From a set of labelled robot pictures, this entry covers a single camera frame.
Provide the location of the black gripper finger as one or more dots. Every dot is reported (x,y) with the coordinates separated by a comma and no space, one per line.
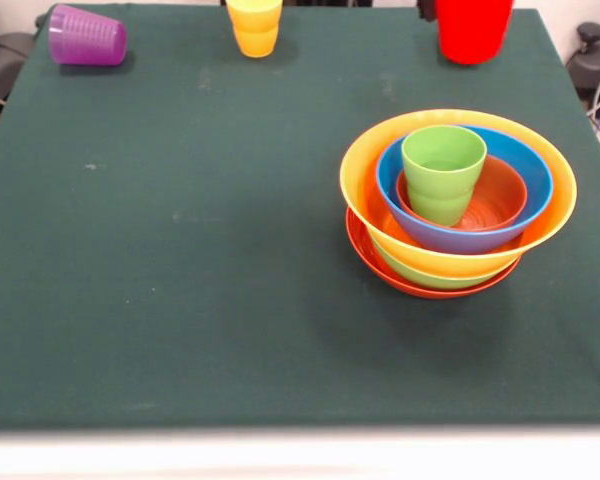
(426,10)

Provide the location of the red plastic cup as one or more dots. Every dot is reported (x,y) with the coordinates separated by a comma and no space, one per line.
(472,30)

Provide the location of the yellow plastic cup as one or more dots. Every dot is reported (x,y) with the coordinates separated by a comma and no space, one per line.
(254,30)

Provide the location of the green plastic cup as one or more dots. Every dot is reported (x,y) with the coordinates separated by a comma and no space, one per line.
(442,185)

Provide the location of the large orange plastic bowl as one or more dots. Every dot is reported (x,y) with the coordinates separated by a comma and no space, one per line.
(360,180)

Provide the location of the blue plastic bowl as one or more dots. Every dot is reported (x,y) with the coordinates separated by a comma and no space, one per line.
(535,170)

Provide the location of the small red plastic bowl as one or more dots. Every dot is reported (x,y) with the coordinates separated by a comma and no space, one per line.
(505,195)

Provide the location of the green plastic bowl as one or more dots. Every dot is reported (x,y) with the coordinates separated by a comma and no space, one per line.
(430,280)

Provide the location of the purple plastic cup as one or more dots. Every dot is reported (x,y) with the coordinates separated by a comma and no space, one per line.
(87,37)

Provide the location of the black rounded stand foot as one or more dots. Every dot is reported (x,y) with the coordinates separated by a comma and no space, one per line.
(592,55)
(5,65)

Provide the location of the wide red plastic bowl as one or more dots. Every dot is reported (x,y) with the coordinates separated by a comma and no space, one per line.
(362,245)

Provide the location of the dark green tablecloth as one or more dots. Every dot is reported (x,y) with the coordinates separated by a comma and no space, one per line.
(180,300)

